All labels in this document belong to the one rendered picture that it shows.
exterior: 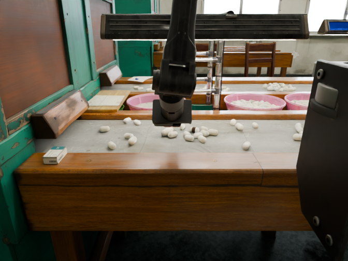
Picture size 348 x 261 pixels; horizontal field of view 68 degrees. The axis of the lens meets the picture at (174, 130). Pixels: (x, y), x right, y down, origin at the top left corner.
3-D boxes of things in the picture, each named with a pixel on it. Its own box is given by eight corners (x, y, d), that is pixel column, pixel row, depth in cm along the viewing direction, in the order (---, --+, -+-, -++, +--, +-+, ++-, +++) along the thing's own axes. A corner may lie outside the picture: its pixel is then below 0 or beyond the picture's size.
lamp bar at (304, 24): (309, 39, 77) (314, 13, 75) (100, 39, 77) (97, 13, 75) (297, 38, 85) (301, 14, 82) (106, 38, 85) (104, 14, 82)
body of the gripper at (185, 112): (153, 102, 70) (150, 89, 63) (191, 102, 70) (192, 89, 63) (152, 125, 68) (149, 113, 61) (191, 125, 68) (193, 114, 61)
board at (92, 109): (117, 112, 102) (117, 109, 101) (78, 112, 102) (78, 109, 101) (130, 92, 132) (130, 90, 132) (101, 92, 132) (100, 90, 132)
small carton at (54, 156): (58, 164, 63) (56, 156, 62) (43, 164, 63) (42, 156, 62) (67, 153, 69) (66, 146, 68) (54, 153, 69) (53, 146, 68)
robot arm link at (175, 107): (157, 101, 56) (184, 102, 55) (159, 72, 58) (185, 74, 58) (159, 113, 62) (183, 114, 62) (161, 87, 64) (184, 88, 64)
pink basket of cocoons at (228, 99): (296, 125, 113) (300, 104, 110) (245, 134, 104) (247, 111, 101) (257, 109, 136) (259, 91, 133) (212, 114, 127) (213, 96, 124)
